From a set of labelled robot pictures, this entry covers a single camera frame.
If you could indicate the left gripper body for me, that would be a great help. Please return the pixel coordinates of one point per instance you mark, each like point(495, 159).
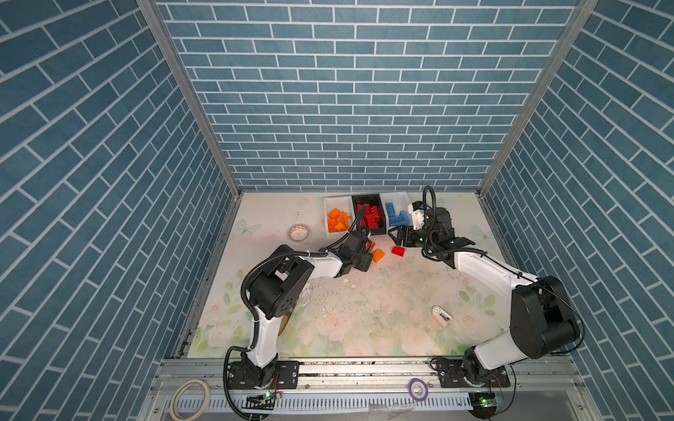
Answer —
point(361, 262)

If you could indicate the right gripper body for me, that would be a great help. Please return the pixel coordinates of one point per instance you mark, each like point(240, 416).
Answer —
point(417, 239)

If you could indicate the orange lego figure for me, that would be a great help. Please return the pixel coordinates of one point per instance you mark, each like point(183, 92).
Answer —
point(344, 221)

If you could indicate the red curved lego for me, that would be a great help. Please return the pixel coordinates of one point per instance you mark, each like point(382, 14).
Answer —
point(399, 251)

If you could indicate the red lego diagonal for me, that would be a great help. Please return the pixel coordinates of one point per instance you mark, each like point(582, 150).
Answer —
point(374, 213)

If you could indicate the blue lego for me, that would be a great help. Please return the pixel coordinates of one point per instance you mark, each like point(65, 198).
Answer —
point(403, 218)
point(390, 210)
point(393, 222)

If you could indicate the blue lego bottom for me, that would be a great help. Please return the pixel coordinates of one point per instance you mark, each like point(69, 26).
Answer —
point(403, 218)

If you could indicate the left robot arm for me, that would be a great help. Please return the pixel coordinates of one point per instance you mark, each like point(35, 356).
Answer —
point(272, 288)

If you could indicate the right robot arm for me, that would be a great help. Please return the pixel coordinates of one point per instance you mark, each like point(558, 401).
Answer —
point(541, 318)

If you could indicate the small orange lego square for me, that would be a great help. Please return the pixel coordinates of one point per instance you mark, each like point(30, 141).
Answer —
point(378, 255)

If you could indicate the black middle bin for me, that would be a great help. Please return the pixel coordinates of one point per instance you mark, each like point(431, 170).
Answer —
point(371, 200)

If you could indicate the white left bin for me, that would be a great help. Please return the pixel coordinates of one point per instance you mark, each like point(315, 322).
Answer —
point(342, 203)

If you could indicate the white bin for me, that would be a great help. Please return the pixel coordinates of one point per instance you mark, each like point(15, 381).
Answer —
point(342, 203)
point(397, 209)

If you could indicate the white right bin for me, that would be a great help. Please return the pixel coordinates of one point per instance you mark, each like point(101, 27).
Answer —
point(397, 209)

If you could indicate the white tape roll on table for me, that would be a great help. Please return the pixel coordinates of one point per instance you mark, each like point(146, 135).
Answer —
point(299, 232)

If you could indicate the white pink small device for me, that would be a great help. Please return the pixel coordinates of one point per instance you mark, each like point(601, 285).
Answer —
point(441, 317)

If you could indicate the striped brown cylinder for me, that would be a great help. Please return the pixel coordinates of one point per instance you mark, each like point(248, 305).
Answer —
point(284, 322)

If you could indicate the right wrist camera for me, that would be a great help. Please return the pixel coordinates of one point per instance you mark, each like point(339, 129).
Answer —
point(417, 214)

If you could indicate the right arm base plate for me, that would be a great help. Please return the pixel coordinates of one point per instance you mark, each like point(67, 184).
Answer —
point(462, 373)

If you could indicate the aluminium rail frame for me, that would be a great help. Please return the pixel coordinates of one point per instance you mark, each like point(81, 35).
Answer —
point(546, 389)

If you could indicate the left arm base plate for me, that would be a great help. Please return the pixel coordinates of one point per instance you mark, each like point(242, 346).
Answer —
point(276, 375)

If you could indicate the tape roll on rail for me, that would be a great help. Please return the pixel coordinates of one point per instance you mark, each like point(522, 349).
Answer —
point(191, 401)

